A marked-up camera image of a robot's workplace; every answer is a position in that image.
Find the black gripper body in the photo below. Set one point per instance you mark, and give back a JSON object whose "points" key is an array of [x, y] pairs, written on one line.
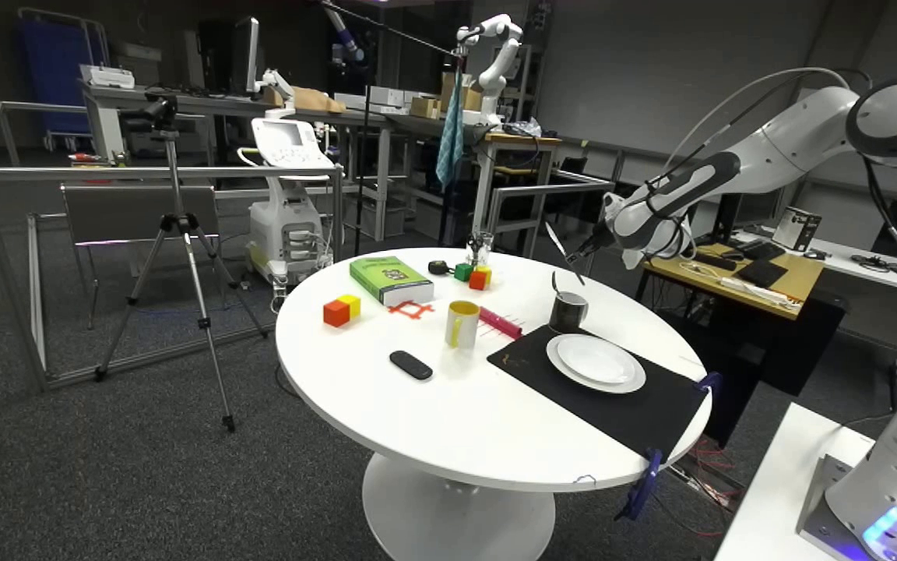
{"points": [[600, 236]]}

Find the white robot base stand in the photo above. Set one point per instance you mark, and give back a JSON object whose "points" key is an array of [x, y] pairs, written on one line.
{"points": [[821, 494]]}

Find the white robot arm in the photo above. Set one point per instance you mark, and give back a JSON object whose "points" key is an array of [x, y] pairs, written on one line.
{"points": [[785, 149]]}

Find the black and white mug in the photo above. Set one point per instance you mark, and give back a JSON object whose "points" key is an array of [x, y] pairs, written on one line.
{"points": [[566, 310]]}

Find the yellow and white mug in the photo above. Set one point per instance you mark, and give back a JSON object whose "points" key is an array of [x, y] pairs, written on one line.
{"points": [[463, 323]]}

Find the white round plate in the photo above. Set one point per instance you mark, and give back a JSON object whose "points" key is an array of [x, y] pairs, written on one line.
{"points": [[596, 364]]}

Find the orange and yellow cubes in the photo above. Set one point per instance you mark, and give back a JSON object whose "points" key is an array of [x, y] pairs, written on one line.
{"points": [[481, 278]]}

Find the pink rectangular block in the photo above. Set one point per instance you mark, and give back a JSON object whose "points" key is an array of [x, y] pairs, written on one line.
{"points": [[502, 327]]}

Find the green and black cube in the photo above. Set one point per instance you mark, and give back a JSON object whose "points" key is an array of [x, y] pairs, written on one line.
{"points": [[463, 272]]}

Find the green book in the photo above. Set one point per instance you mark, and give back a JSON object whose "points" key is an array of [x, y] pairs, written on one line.
{"points": [[390, 282]]}

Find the black remote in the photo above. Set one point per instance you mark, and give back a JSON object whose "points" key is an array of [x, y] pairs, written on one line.
{"points": [[413, 366]]}

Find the yellow cube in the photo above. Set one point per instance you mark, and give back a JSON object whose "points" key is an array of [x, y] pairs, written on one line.
{"points": [[352, 304]]}

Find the red cube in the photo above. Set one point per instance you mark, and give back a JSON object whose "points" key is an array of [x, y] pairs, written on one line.
{"points": [[336, 314]]}

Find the orange frame piece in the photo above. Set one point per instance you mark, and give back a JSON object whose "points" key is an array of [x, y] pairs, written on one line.
{"points": [[413, 310]]}

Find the black camera tripod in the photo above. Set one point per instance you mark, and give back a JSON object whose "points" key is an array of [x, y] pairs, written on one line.
{"points": [[193, 244]]}

